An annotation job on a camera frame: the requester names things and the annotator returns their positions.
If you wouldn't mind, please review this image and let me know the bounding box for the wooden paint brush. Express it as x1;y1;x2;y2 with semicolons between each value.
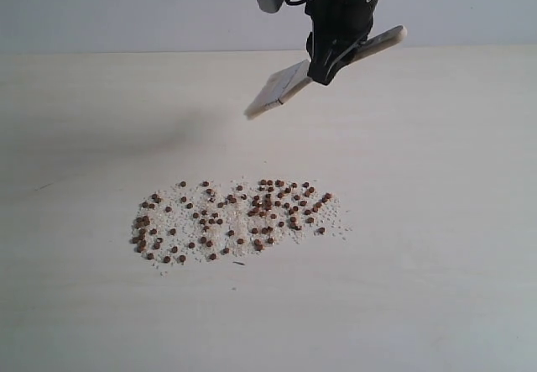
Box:
244;25;408;120

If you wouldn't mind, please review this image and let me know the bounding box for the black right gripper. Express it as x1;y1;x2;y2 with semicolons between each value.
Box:
305;0;378;86

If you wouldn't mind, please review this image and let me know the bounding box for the pile of beans and rice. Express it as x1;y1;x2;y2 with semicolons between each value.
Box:
128;177;352;270

